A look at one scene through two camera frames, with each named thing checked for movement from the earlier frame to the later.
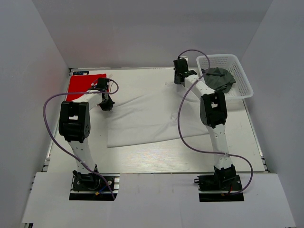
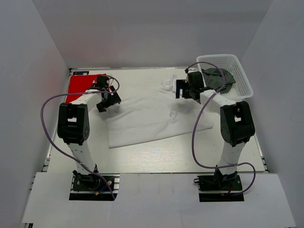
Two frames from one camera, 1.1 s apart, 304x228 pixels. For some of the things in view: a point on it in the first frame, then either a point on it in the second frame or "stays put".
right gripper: (177, 80) → (182, 84)
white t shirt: (152, 115) stays put
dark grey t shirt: (219, 79) stays put
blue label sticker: (82, 72) stays put
